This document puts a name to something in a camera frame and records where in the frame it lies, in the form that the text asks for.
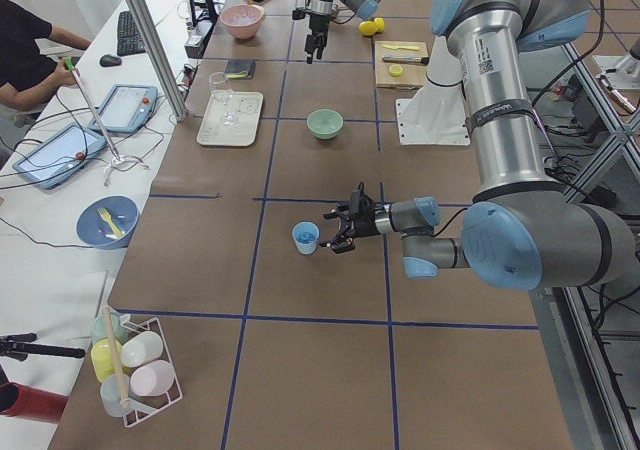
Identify black computer mouse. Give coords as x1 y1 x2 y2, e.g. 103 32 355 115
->
99 54 122 68

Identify clear wine glass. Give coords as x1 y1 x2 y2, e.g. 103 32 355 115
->
208 72 237 126

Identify pink bowl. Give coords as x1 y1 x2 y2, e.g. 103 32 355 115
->
219 4 266 40

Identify yellow cup in rack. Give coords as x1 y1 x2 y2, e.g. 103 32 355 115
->
90 338 115 383

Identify black keyboard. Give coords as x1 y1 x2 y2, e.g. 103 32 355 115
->
116 10 146 57

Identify white cup in rack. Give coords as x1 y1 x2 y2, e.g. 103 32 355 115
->
120 331 164 368

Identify far teach pendant tablet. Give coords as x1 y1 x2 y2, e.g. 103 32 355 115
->
97 84 159 134

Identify white wire cup rack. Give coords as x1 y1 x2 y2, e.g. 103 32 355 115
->
100 307 183 428

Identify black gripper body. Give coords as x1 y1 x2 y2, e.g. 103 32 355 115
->
307 13 329 45
347 197 391 238

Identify pink rod tool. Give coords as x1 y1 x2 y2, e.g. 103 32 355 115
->
62 57 150 187

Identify grey folded cloth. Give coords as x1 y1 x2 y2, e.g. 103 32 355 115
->
224 59 256 80

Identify large yellow lemon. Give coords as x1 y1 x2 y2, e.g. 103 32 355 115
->
358 20 378 37

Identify near teach pendant tablet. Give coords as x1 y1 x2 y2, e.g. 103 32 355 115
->
12 124 106 190

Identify ice cubes in pink bowl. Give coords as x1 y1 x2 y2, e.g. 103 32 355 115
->
230 12 257 27

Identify clear cup in rack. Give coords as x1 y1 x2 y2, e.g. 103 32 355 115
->
100 374 132 417

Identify red cylinder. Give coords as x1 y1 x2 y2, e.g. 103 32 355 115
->
1 382 68 424

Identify yellow plastic knife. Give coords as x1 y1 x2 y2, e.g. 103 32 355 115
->
381 44 421 51

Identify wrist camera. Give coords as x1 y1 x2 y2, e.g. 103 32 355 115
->
292 8 306 20
348 181 369 218

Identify cream bear tray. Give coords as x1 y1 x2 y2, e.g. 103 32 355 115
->
196 92 264 147

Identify lemon half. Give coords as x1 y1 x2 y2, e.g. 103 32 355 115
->
388 64 404 77

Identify black tripod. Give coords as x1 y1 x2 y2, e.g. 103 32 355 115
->
1 333 86 362

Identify teach pendant tablet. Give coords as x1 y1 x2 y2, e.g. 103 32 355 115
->
12 124 106 190
97 84 159 134

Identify yellow fork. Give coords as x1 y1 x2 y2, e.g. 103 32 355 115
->
98 207 124 239

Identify small yellow lemon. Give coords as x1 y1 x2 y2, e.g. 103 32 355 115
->
371 17 385 35

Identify light blue plastic cup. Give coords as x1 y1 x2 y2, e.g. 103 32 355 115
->
292 221 320 255

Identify aluminium frame post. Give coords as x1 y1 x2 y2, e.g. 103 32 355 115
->
125 0 188 122

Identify blue bowl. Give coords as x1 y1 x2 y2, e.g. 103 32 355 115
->
76 195 139 250

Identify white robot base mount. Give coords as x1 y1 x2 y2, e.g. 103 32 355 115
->
396 36 470 146

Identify green bowl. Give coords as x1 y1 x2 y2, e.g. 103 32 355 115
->
306 109 344 140

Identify wooden cutting board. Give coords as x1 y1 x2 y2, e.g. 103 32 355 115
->
374 41 429 88

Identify pink cup in rack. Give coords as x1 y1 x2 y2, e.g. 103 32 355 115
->
130 360 175 397

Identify green cup in rack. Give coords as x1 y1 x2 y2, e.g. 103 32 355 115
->
91 308 131 344

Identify seated person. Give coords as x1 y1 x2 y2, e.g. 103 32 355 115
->
1 0 91 112

